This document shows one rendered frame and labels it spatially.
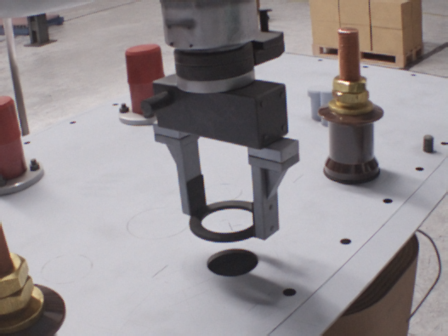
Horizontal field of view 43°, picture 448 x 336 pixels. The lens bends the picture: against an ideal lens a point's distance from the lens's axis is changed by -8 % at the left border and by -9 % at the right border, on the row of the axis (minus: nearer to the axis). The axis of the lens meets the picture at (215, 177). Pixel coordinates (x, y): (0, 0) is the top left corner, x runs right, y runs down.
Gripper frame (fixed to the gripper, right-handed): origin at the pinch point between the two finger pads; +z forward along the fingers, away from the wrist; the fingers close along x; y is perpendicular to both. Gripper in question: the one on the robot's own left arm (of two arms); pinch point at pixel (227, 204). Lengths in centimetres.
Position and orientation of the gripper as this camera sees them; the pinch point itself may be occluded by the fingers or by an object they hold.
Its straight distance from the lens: 63.3
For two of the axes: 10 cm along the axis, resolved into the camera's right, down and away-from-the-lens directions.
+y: -6.4, 3.7, -6.7
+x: 7.6, 2.1, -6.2
